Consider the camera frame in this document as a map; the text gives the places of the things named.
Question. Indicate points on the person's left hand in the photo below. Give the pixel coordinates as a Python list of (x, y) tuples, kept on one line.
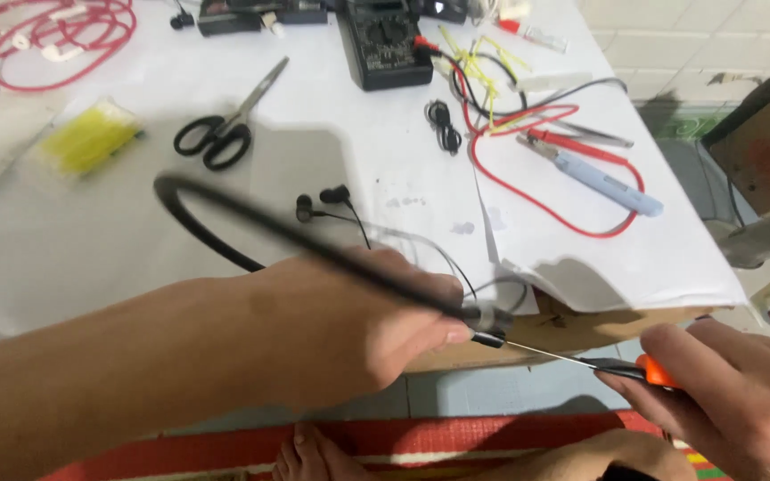
[(338, 320)]

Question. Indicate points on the person's right hand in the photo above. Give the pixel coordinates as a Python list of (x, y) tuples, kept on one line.
[(752, 407)]

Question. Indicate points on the black neckband earphones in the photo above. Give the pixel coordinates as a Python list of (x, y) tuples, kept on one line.
[(238, 210)]

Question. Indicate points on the person's foot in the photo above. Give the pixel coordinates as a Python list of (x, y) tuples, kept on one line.
[(315, 454)]

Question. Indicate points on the red striped mat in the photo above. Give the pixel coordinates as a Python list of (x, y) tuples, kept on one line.
[(425, 437)]

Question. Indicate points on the large white paper sheet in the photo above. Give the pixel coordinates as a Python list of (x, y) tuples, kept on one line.
[(331, 153)]

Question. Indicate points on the person's knee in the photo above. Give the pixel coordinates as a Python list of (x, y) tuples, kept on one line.
[(592, 457)]

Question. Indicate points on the small white paper sheet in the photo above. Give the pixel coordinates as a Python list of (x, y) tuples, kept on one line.
[(579, 260)]

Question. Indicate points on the red test lead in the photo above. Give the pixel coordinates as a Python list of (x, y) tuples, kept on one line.
[(545, 200)]

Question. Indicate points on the pale blue soldering iron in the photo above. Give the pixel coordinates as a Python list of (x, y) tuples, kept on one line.
[(602, 179)]

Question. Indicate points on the black multimeter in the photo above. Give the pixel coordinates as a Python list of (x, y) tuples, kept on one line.
[(388, 43)]

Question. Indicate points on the bunch of yellow twist ties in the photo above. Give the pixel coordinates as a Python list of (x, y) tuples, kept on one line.
[(482, 70)]

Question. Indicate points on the black test lead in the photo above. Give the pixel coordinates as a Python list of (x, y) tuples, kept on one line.
[(545, 100)]

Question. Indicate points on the metal tweezers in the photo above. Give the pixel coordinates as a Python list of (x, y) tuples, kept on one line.
[(592, 132)]

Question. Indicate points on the black flat device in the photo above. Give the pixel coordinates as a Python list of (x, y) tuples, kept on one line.
[(251, 15)]

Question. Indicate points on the white plastic connector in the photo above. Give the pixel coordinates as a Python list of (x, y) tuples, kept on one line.
[(549, 81)]

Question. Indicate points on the black earbud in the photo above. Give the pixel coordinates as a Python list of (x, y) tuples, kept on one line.
[(181, 19)]

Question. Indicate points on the red capped clear tube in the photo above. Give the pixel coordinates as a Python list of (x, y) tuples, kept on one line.
[(535, 33)]

